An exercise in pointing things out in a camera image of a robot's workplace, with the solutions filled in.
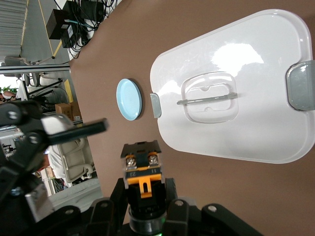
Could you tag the white lidded storage box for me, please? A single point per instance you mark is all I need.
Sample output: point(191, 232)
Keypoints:
point(258, 135)

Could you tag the grey box latch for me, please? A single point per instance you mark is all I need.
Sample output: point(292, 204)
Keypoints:
point(301, 86)
point(155, 105)

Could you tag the aluminium table end rail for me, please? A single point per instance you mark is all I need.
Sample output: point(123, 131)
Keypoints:
point(34, 69)

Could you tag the orange black push-button switch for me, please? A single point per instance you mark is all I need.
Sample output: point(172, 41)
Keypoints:
point(142, 172)

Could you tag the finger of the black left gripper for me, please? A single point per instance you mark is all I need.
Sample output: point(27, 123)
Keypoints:
point(37, 201)
point(81, 129)

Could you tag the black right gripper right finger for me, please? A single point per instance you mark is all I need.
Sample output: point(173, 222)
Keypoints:
point(179, 216)

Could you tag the black power adapter box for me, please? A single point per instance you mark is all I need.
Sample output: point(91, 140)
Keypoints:
point(57, 23)

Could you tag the white plastic chair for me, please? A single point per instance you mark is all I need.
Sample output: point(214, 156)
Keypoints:
point(73, 159)

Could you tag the light blue round plate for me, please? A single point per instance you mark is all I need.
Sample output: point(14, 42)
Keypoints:
point(128, 98)

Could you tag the brown cardboard box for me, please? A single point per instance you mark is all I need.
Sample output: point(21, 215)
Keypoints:
point(66, 110)

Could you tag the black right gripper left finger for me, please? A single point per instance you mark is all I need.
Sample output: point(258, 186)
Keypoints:
point(115, 209)

